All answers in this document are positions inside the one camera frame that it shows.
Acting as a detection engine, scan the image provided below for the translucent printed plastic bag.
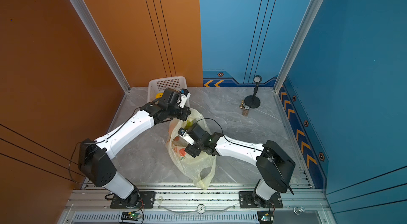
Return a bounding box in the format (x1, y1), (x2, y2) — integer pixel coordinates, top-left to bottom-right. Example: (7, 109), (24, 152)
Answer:
(165, 109), (216, 190)

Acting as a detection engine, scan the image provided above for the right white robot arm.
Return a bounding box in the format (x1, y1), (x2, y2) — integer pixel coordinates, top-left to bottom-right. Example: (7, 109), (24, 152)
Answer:
(178, 123), (296, 209)

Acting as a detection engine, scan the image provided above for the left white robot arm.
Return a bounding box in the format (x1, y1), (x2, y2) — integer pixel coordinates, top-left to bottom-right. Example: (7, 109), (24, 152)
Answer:
(78, 88), (191, 208)

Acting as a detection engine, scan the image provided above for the white perforated plastic basket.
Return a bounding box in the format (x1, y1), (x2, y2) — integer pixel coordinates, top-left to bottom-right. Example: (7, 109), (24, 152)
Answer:
(147, 76), (188, 102)

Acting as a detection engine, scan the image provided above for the small brown cork cylinder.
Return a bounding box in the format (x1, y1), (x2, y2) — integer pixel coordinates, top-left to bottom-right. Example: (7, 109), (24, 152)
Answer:
(242, 106), (250, 117)

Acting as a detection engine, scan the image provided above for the black round-base lamp stand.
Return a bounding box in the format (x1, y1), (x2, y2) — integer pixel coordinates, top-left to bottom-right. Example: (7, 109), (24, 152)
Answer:
(244, 75), (262, 109)

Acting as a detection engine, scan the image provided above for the right green circuit board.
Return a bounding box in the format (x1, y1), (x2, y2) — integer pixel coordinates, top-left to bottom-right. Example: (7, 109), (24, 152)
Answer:
(257, 211), (274, 224)

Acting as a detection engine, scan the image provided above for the green circuit board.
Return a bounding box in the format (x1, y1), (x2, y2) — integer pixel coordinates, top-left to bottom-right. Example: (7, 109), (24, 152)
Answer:
(120, 211), (143, 223)
(257, 211), (274, 224)

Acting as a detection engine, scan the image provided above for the left green circuit board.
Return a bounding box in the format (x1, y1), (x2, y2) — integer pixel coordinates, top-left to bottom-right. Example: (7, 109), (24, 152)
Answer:
(120, 211), (143, 223)

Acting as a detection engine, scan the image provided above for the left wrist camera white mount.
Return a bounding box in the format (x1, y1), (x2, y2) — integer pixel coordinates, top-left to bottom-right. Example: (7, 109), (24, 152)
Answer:
(179, 88), (191, 109)

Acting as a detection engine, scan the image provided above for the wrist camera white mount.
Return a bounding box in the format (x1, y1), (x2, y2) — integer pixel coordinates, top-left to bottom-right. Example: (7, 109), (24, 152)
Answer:
(178, 128), (195, 145)
(179, 88), (191, 109)

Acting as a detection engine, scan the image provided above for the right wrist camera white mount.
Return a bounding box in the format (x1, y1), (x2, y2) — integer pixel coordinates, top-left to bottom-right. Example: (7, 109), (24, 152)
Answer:
(178, 128), (195, 145)

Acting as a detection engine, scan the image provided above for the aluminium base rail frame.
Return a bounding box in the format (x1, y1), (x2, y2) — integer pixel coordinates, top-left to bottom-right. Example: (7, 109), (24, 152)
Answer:
(59, 183), (335, 224)

